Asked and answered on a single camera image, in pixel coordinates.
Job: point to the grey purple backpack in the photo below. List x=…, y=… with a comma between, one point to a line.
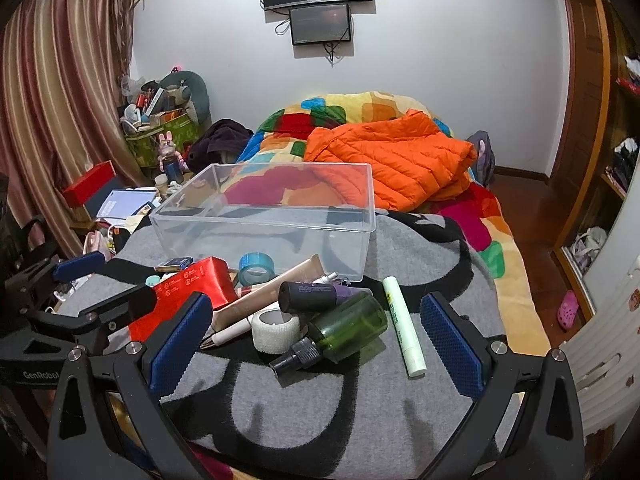
x=482, y=155

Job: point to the striped pink curtain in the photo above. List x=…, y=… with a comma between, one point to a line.
x=55, y=85

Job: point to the red cardboard box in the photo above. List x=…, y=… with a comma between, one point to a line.
x=90, y=182

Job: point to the green fabric storage box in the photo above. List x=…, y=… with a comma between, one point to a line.
x=155, y=142

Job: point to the orange down jacket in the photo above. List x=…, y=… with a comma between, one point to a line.
x=395, y=160

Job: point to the grey and black blanket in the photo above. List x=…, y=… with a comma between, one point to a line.
x=350, y=410

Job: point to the red foil packet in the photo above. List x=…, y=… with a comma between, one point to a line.
x=195, y=282

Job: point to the blue tape roll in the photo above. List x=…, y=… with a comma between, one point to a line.
x=250, y=262

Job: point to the white printed pen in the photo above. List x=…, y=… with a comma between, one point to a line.
x=230, y=332

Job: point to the small black wall screen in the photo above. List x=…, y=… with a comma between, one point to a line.
x=320, y=22

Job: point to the green spray bottle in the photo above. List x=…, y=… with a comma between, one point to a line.
x=345, y=330

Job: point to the colourful patchwork blanket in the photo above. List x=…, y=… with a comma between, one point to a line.
x=320, y=115

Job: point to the grey neck pillow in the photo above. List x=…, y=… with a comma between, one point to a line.
x=195, y=87

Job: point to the pink clog shoe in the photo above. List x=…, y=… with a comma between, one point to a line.
x=568, y=310

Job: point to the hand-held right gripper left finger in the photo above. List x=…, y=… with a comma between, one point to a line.
x=177, y=345

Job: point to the dark purple cloth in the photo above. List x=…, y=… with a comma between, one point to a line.
x=225, y=137

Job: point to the beige cosmetic tube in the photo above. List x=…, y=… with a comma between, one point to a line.
x=270, y=292

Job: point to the small dark blue box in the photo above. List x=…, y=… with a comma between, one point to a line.
x=175, y=264

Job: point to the black cosmetic bottle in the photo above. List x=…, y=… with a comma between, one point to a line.
x=307, y=296

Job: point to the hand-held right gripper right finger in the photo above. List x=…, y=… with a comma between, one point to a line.
x=452, y=345

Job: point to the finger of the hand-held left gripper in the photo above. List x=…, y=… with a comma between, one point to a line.
x=80, y=266
x=132, y=302

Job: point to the wooden wardrobe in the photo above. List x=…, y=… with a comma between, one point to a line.
x=585, y=110

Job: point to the white and blue notebook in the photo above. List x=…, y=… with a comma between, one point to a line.
x=122, y=202

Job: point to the pink bunny toy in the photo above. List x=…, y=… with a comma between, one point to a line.
x=169, y=152

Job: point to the white gauze tape roll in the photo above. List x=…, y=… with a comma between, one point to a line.
x=275, y=335

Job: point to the white shoes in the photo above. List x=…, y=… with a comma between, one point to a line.
x=590, y=247

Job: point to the light green stick tube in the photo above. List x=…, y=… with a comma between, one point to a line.
x=402, y=325

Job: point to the clear plastic storage box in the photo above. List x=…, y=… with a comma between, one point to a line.
x=280, y=240

